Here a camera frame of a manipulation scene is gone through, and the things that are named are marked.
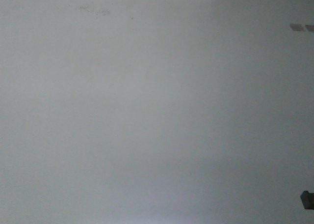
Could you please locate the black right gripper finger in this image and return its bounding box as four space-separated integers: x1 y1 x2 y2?
300 191 314 210

